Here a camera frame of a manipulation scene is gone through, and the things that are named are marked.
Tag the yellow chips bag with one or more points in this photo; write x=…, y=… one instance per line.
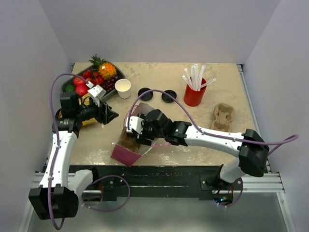
x=85, y=100

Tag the red apple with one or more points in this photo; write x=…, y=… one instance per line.
x=81, y=90
x=78, y=82

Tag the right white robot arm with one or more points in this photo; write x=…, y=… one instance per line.
x=249, y=151

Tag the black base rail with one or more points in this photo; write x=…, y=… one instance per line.
x=200, y=182

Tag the brown paper bag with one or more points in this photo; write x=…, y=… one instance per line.
x=127, y=157

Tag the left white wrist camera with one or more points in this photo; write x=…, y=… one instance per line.
x=96, y=93

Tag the red straw holder cup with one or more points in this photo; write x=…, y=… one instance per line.
x=193, y=98

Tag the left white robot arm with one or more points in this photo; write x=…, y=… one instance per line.
x=57, y=196

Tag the cardboard cup carrier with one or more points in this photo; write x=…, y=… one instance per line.
x=128, y=143
x=223, y=115

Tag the black cup lid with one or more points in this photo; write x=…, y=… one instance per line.
x=144, y=94
x=168, y=96

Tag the grey fruit tray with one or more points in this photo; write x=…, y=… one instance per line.
x=96, y=76

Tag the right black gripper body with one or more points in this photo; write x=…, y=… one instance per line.
x=149, y=133

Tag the white wrapped straws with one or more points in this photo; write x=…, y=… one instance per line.
x=195, y=78

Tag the green lime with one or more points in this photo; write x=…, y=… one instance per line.
x=69, y=88

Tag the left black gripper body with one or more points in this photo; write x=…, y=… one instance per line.
x=101, y=117

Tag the purple grape bunch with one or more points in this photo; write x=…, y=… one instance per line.
x=109, y=84

